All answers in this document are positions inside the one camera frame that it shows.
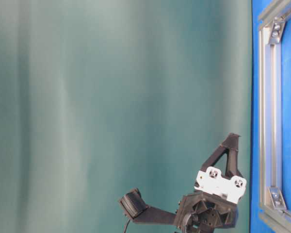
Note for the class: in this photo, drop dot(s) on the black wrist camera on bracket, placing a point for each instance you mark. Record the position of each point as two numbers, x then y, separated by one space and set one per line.
139 212

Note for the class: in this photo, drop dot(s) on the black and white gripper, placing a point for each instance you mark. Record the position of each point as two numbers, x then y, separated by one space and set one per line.
213 204

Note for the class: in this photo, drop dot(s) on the green backdrop curtain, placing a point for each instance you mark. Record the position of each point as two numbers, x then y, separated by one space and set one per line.
100 96

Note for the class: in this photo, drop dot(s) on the aluminium extrusion frame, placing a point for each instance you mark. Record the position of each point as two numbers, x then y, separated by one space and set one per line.
275 213

